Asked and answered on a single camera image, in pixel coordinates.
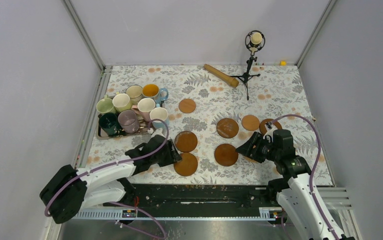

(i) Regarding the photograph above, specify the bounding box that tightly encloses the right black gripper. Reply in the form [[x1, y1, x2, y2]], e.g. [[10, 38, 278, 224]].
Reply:
[[234, 131, 280, 164]]

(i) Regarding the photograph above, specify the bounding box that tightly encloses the glossy brown coaster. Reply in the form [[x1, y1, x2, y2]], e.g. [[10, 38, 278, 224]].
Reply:
[[174, 131, 198, 153]]

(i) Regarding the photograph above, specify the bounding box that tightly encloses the light cork coaster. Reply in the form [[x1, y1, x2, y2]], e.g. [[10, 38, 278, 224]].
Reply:
[[178, 98, 197, 114], [241, 114, 260, 131]]

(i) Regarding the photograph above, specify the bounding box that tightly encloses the dark scuffed brown coaster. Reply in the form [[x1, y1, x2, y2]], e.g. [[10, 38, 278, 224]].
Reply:
[[216, 118, 239, 139]]

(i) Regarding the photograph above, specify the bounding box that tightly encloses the woven rattan coaster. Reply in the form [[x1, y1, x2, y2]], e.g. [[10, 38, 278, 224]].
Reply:
[[243, 156, 257, 163]]

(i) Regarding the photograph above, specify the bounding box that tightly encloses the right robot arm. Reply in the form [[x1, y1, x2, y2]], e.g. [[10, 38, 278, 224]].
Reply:
[[235, 129, 349, 240]]

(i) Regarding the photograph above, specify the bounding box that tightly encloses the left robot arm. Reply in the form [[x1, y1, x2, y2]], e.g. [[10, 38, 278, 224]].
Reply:
[[39, 134, 182, 224]]

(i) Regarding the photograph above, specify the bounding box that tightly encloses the light blue mug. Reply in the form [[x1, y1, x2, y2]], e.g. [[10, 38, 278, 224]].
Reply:
[[149, 107, 169, 130]]

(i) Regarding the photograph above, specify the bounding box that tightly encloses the pink mug white inside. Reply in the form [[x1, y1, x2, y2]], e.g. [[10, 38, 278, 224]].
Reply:
[[131, 98, 156, 122]]

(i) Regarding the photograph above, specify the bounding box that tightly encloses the mauve purple mug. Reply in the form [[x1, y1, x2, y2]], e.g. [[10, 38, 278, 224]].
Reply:
[[118, 109, 140, 134]]

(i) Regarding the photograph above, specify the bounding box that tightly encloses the floral patterned table mat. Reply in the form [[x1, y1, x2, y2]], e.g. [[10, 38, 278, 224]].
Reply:
[[86, 64, 335, 186]]

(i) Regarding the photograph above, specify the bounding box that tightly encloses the blue mug orange inside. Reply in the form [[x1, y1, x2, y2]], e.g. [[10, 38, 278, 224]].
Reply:
[[142, 84, 169, 105]]

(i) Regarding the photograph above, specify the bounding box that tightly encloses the dark green mug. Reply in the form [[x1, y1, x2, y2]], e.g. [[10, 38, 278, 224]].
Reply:
[[98, 112, 122, 137]]

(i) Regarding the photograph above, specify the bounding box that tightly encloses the wooden rolling pin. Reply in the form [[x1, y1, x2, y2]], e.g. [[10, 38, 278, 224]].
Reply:
[[203, 64, 239, 88]]

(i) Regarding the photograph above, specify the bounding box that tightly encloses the beige mug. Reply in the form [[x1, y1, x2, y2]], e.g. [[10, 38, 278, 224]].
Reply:
[[125, 85, 144, 105]]

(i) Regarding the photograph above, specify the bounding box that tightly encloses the yellow-green mug white inside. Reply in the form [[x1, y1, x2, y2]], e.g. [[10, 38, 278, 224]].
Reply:
[[112, 93, 133, 113]]

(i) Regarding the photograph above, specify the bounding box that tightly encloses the light green mug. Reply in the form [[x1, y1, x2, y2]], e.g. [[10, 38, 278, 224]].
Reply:
[[96, 95, 117, 115]]

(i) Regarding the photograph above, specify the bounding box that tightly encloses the microphone on black tripod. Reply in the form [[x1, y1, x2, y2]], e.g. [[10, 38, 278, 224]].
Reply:
[[231, 30, 266, 100]]

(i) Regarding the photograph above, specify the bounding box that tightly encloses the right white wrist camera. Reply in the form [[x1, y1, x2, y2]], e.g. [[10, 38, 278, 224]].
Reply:
[[266, 125, 277, 136]]

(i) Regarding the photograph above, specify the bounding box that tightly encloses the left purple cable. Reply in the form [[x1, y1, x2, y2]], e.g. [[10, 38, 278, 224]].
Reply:
[[44, 118, 170, 218]]

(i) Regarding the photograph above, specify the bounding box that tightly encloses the purple cable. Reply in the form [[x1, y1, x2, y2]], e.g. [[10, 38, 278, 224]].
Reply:
[[44, 118, 170, 218], [265, 114, 341, 240]]

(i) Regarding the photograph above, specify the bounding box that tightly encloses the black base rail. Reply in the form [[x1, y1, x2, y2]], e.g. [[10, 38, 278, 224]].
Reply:
[[118, 178, 282, 219]]

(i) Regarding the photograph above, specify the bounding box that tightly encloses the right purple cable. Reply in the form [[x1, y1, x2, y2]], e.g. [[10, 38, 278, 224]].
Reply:
[[265, 114, 341, 240]]

